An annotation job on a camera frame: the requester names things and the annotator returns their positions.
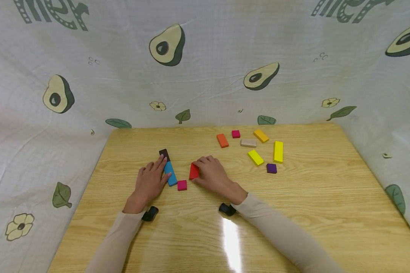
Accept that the person's left hand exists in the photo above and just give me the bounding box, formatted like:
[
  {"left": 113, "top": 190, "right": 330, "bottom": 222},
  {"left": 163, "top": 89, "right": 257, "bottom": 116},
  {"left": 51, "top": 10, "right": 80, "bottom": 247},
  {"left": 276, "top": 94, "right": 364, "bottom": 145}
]
[{"left": 123, "top": 155, "right": 172, "bottom": 214}]

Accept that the person's right hand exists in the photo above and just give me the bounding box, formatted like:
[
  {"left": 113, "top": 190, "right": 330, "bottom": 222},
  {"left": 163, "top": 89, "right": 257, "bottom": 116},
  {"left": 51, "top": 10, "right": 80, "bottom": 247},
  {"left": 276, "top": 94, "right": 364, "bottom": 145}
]
[{"left": 191, "top": 155, "right": 249, "bottom": 206}]

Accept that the blue rectangular block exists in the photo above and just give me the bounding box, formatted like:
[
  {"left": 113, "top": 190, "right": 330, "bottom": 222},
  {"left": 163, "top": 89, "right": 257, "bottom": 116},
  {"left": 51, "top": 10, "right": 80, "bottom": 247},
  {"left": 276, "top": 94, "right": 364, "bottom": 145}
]
[{"left": 163, "top": 161, "right": 178, "bottom": 187}]

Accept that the person's left forearm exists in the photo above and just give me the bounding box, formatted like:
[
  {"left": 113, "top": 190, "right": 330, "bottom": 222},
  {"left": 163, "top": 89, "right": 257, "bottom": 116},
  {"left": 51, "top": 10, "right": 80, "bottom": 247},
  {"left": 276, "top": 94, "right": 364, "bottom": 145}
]
[{"left": 85, "top": 211, "right": 146, "bottom": 273}]

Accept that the person's right forearm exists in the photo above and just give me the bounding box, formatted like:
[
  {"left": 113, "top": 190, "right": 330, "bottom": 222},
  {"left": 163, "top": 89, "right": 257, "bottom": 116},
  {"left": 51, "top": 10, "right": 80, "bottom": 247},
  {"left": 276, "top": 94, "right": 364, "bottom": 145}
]
[{"left": 235, "top": 193, "right": 345, "bottom": 273}]

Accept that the black wrist band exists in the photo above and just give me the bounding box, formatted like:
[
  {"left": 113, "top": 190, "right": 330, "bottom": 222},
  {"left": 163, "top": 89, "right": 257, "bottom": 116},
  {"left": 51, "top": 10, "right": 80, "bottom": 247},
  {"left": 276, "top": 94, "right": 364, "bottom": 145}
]
[
  {"left": 141, "top": 206, "right": 159, "bottom": 223},
  {"left": 219, "top": 203, "right": 238, "bottom": 217}
]

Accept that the short yellow block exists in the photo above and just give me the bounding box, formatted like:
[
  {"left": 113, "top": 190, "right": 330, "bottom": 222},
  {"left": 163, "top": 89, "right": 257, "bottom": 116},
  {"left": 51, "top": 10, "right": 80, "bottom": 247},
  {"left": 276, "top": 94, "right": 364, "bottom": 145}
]
[{"left": 247, "top": 149, "right": 265, "bottom": 166}]

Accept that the amber rectangular block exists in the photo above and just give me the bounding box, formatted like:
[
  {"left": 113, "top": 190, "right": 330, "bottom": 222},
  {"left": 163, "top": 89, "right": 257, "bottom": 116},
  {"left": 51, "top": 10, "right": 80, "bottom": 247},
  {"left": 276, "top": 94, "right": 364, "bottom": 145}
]
[{"left": 253, "top": 129, "right": 270, "bottom": 143}]

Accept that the long yellow block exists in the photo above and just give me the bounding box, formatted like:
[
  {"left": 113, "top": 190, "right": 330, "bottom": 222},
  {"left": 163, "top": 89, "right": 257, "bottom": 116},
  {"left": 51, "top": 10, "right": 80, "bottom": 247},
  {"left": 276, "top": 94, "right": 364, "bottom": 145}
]
[{"left": 273, "top": 141, "right": 284, "bottom": 164}]

